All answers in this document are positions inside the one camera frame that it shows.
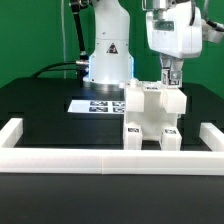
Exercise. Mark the white chair back frame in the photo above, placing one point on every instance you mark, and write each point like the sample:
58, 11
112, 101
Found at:
142, 95

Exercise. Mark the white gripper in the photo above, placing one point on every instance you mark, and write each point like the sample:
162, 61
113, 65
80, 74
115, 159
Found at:
173, 36

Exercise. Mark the white chair seat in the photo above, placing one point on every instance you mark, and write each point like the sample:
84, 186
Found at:
151, 122

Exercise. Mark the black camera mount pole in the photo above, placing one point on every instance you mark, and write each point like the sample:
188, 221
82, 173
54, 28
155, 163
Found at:
76, 6

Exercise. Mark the white U-shaped fence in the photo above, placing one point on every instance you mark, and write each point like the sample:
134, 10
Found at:
80, 161

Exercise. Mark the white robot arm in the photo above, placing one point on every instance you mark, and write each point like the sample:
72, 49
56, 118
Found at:
110, 63

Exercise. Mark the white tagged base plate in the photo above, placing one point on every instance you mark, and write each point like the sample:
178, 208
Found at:
97, 107

